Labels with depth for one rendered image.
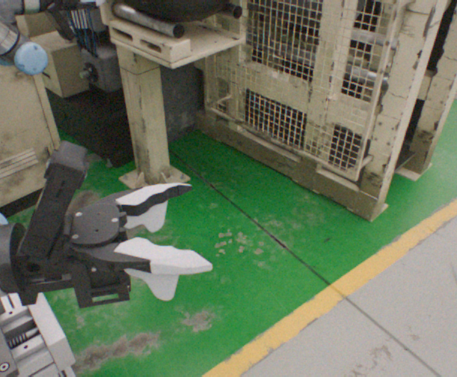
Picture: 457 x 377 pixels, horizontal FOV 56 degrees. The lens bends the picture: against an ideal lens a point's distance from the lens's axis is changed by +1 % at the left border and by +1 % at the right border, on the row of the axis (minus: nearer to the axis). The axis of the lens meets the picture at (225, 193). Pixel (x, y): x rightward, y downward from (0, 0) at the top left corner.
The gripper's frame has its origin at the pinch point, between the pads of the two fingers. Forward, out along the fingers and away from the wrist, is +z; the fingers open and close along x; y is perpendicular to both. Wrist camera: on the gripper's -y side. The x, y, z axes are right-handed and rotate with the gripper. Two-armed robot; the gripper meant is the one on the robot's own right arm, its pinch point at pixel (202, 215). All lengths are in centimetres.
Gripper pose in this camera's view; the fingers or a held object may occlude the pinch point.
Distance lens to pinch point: 46.1
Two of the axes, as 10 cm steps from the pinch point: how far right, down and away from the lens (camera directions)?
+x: 2.0, 5.1, -8.4
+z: 9.8, -1.3, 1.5
